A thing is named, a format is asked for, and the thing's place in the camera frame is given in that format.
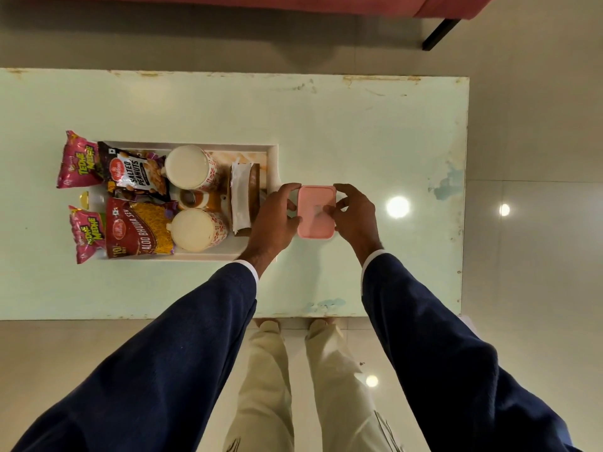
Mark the person's right hand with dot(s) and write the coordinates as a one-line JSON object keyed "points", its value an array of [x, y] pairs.
{"points": [[358, 225]]}

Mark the person's left hand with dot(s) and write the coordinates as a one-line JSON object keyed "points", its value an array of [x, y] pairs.
{"points": [[271, 225]]}

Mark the person's left thumb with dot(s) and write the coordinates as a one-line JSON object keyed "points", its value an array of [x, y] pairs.
{"points": [[293, 221]]}

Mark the person's right thumb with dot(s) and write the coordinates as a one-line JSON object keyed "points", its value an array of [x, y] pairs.
{"points": [[331, 210]]}

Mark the pink plastic lidded container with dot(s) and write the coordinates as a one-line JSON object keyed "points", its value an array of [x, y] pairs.
{"points": [[315, 214]]}

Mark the person's right forearm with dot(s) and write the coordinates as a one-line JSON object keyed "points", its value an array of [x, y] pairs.
{"points": [[438, 362]]}

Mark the person's left forearm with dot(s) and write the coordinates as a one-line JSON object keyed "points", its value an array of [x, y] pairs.
{"points": [[165, 371]]}

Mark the wooden napkin holder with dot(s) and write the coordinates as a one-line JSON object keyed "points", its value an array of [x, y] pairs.
{"points": [[255, 192]]}

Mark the white paper napkins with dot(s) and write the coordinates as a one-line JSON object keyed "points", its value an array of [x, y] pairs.
{"points": [[240, 197]]}

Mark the white rectangular serving tray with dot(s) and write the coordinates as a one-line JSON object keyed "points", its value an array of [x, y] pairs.
{"points": [[245, 155]]}

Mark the white patterned mug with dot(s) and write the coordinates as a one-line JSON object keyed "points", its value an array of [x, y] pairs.
{"points": [[198, 230], [186, 167]]}

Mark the small brown jar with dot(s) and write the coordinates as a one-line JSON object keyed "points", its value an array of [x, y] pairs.
{"points": [[193, 199]]}

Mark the red and yellow snack packet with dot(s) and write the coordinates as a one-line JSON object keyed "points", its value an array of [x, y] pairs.
{"points": [[139, 228]]}

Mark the black peanut packet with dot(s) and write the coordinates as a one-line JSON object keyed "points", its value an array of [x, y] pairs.
{"points": [[136, 171]]}

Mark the person's left leg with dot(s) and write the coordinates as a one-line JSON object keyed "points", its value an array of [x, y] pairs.
{"points": [[264, 395]]}

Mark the person's leg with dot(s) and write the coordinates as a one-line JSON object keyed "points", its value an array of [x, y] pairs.
{"points": [[344, 395], [264, 395]]}

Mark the person's right leg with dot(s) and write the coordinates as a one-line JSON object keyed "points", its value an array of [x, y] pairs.
{"points": [[344, 395]]}

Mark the pink snack packet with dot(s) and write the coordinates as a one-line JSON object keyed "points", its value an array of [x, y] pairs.
{"points": [[87, 235], [77, 162]]}

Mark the black sofa leg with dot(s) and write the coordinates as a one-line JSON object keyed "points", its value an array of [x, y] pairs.
{"points": [[440, 35]]}

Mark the small yellow object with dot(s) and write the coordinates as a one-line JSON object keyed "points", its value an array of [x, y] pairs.
{"points": [[84, 200]]}

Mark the pink sofa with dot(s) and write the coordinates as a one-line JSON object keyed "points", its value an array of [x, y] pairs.
{"points": [[282, 2]]}

